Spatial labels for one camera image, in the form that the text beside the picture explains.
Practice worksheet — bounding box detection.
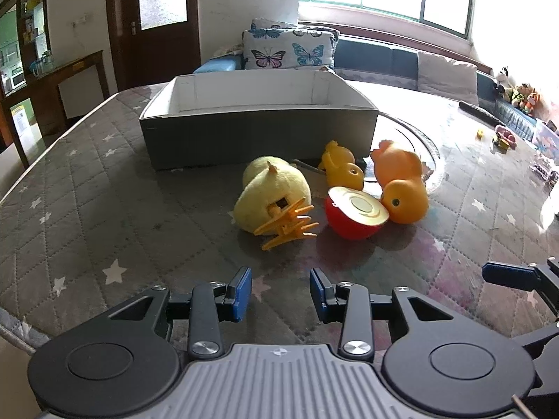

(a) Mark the grey quilted star table cover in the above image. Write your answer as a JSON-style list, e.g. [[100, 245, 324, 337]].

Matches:
[[0, 79, 559, 354]]

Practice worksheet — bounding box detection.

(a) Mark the dark wooden door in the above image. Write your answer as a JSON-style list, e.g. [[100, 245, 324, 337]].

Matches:
[[105, 0, 202, 92]]

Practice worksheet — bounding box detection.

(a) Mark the red toy apple half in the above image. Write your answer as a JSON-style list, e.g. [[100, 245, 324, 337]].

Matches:
[[324, 186, 390, 241]]

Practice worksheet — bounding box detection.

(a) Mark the large orange rubber duck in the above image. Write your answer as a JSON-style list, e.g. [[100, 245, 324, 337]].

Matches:
[[370, 140, 429, 224]]

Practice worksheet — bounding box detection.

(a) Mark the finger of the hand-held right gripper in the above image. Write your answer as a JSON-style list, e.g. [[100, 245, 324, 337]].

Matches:
[[482, 258, 559, 315]]

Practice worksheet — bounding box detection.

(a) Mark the yellow plush duck toy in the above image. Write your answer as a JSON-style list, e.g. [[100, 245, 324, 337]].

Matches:
[[233, 156, 320, 251]]

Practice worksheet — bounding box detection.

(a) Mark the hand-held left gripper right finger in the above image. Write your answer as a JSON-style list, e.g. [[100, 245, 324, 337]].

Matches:
[[308, 267, 455, 361]]

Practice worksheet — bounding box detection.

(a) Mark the dark thin rod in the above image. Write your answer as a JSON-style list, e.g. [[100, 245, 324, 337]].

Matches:
[[292, 158, 326, 174]]

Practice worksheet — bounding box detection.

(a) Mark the black remote control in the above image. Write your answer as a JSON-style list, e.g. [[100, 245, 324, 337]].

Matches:
[[458, 101, 505, 128]]

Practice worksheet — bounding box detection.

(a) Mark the grey cardboard box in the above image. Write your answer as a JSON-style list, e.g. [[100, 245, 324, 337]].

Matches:
[[139, 71, 380, 172]]

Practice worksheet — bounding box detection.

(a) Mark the beige sofa cushion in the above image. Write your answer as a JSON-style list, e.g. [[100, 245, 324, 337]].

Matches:
[[417, 51, 479, 105]]

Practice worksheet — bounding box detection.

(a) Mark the large butterfly print pillow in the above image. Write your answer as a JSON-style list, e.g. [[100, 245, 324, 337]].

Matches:
[[242, 28, 338, 71]]

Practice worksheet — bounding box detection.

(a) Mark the dark wooden counter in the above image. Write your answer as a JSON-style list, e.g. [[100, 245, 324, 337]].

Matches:
[[26, 50, 110, 132]]

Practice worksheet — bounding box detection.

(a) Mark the small orange rubber duck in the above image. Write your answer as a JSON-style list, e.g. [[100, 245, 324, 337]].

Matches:
[[317, 140, 365, 192]]

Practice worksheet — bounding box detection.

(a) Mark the blue sofa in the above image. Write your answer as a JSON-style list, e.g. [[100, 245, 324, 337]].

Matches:
[[193, 22, 542, 140]]

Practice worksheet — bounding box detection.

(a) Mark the orange plush toy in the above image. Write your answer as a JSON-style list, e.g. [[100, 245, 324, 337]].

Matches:
[[511, 84, 540, 117]]

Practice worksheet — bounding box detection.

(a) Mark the wooden display cabinet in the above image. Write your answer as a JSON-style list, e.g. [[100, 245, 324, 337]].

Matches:
[[0, 0, 50, 99]]

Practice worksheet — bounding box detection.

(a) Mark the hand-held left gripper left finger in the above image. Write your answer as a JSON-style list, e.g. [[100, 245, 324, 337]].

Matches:
[[107, 265, 253, 361]]

